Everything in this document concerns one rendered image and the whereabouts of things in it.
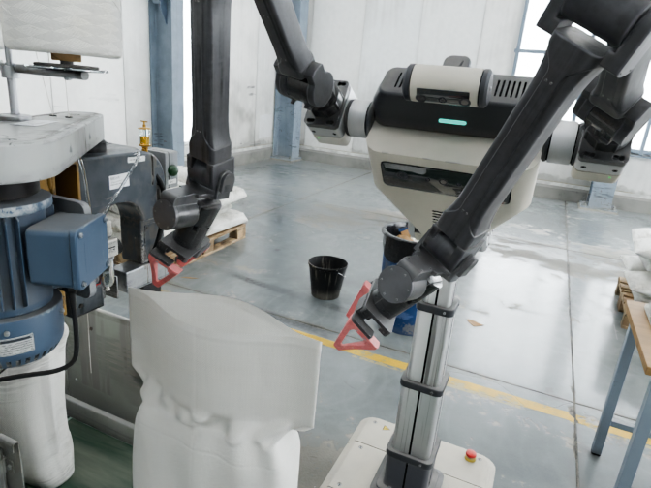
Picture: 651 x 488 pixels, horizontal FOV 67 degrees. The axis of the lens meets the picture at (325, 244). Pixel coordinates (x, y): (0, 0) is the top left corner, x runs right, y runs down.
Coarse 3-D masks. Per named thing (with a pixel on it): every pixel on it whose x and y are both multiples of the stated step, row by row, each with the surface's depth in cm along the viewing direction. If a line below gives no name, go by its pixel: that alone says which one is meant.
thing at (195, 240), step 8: (176, 232) 97; (184, 232) 95; (192, 232) 95; (200, 232) 96; (160, 240) 95; (168, 240) 96; (176, 240) 97; (184, 240) 96; (192, 240) 96; (200, 240) 97; (208, 240) 103; (168, 248) 95; (176, 248) 96; (184, 248) 97; (192, 248) 98; (200, 248) 100; (184, 256) 95; (192, 256) 97
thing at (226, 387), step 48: (144, 336) 112; (192, 336) 98; (240, 336) 96; (288, 336) 96; (144, 384) 113; (192, 384) 101; (240, 384) 99; (288, 384) 99; (144, 432) 110; (192, 432) 104; (240, 432) 101; (288, 432) 107; (144, 480) 115; (192, 480) 106; (240, 480) 102; (288, 480) 105
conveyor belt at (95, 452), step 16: (80, 432) 160; (96, 432) 161; (80, 448) 154; (96, 448) 154; (112, 448) 155; (128, 448) 155; (80, 464) 148; (96, 464) 148; (112, 464) 149; (128, 464) 149; (80, 480) 142; (96, 480) 143; (112, 480) 143; (128, 480) 144
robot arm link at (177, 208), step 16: (224, 176) 90; (176, 192) 88; (192, 192) 90; (208, 192) 92; (224, 192) 92; (160, 208) 88; (176, 208) 86; (192, 208) 90; (160, 224) 88; (176, 224) 87; (192, 224) 91
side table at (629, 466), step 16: (640, 304) 206; (640, 320) 190; (640, 336) 178; (624, 352) 211; (640, 352) 168; (624, 368) 212; (608, 400) 218; (608, 416) 220; (640, 416) 165; (640, 432) 166; (592, 448) 227; (640, 448) 168; (624, 464) 172; (624, 480) 173
